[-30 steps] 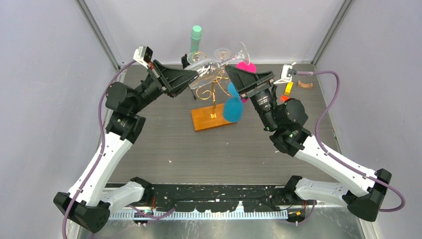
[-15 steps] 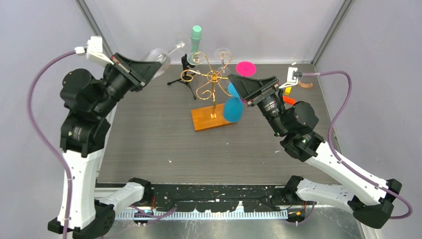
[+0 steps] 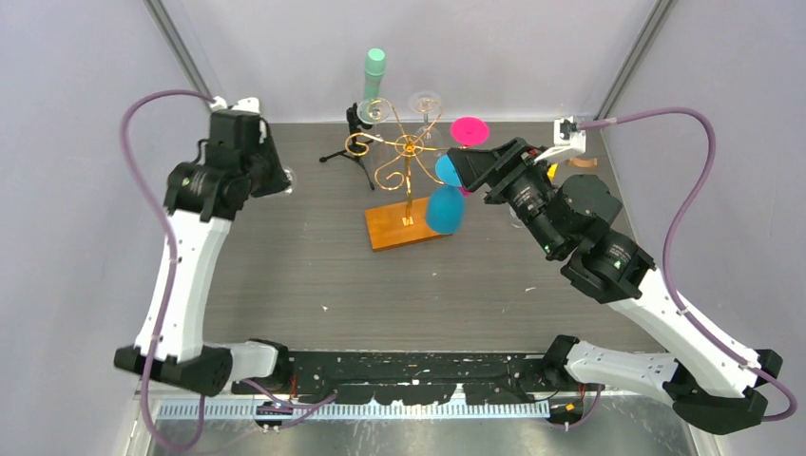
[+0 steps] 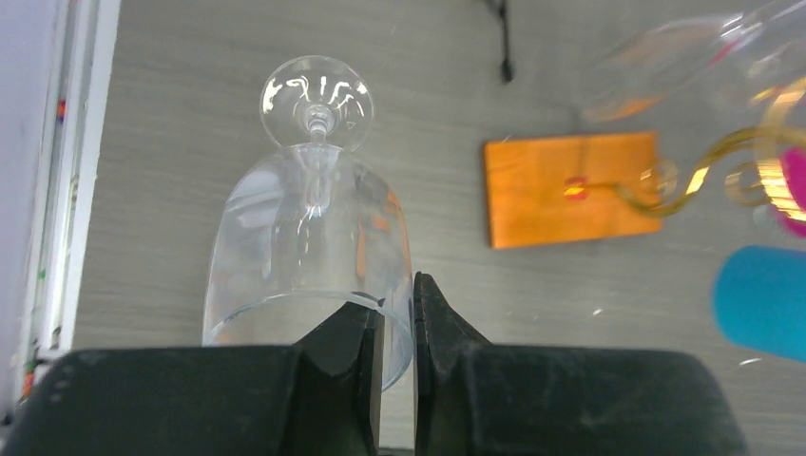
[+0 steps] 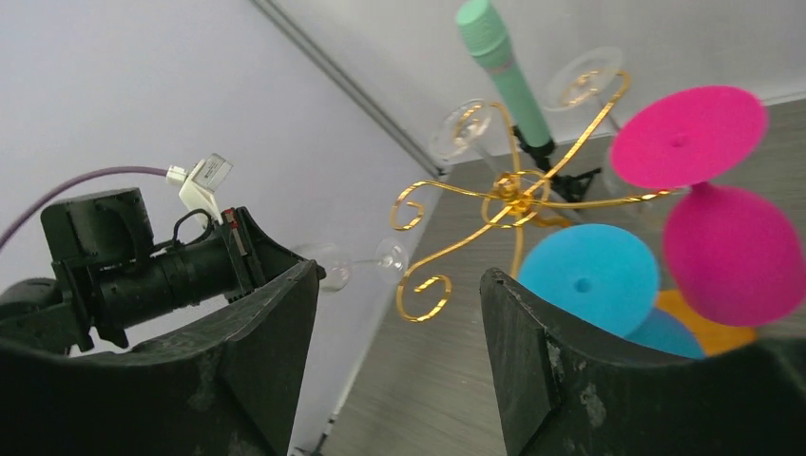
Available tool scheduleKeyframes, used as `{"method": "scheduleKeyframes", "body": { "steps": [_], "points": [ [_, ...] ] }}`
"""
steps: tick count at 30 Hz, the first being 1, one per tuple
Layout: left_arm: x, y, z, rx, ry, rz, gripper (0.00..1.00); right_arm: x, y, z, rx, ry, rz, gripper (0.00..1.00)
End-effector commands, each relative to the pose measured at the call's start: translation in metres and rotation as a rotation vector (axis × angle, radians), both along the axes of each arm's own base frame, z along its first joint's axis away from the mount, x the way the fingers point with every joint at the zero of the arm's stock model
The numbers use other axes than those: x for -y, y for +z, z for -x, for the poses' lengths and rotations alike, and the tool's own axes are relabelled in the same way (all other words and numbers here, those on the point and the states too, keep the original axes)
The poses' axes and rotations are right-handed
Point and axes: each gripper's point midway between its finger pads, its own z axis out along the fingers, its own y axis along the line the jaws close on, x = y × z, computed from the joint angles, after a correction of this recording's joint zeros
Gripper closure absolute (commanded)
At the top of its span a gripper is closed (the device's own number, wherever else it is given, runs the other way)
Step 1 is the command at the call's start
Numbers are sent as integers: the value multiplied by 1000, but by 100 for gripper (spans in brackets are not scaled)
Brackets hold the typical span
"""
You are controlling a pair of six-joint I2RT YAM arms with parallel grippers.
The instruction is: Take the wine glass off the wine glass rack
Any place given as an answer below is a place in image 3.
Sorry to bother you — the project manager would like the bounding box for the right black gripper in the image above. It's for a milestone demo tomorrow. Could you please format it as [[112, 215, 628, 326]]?
[[445, 136, 564, 257]]

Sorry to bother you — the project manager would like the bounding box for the clear front wine glass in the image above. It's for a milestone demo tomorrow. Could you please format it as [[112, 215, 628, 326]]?
[[281, 166, 297, 195]]

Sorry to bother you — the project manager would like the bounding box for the clear wine glass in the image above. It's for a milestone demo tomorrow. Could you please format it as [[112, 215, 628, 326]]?
[[356, 97, 392, 133], [409, 90, 443, 148], [281, 166, 297, 195]]

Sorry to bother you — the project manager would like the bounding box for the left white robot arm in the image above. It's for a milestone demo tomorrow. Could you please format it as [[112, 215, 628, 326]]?
[[113, 103, 292, 397]]

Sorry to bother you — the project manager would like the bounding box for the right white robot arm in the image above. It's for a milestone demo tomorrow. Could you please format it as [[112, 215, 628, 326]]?
[[447, 138, 782, 435]]

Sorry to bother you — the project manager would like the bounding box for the blue wine glass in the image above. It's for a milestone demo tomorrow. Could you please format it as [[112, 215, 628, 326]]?
[[425, 155, 466, 235]]

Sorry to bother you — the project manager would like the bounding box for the pink wine glass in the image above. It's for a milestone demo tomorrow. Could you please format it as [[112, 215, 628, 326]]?
[[447, 116, 489, 197]]

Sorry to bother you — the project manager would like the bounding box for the clear rear right wine glass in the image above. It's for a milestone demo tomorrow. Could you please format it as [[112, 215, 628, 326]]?
[[409, 90, 443, 148]]

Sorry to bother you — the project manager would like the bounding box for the clear rear left wine glass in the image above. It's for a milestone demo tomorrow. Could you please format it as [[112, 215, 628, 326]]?
[[356, 97, 392, 133]]

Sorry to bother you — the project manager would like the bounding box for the yellow wooden block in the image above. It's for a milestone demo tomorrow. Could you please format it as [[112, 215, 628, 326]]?
[[547, 163, 558, 181]]

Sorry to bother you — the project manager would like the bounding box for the brown wooden arch block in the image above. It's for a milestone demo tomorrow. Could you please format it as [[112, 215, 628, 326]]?
[[567, 157, 598, 169]]

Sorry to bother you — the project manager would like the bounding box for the small black tripod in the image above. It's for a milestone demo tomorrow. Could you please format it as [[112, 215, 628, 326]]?
[[318, 103, 375, 191]]

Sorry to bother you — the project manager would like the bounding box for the mint green bottle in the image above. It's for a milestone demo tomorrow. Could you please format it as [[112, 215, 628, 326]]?
[[362, 47, 386, 101]]

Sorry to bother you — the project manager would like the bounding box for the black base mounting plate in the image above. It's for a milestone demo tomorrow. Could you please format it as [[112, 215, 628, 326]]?
[[253, 351, 582, 406]]

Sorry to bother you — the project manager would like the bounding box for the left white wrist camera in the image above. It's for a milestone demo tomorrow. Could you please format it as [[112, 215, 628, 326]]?
[[209, 96, 261, 116]]

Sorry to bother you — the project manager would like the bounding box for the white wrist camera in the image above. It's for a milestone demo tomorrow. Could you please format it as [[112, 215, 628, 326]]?
[[209, 96, 261, 116], [536, 116, 586, 164]]

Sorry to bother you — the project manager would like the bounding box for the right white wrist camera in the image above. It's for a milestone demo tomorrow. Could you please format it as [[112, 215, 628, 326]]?
[[536, 116, 586, 164]]

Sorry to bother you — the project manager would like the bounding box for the gold wire glass rack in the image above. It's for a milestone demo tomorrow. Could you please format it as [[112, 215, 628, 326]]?
[[357, 100, 446, 253]]

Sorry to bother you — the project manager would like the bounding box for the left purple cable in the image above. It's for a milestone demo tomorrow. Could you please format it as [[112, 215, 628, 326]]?
[[119, 88, 219, 452]]

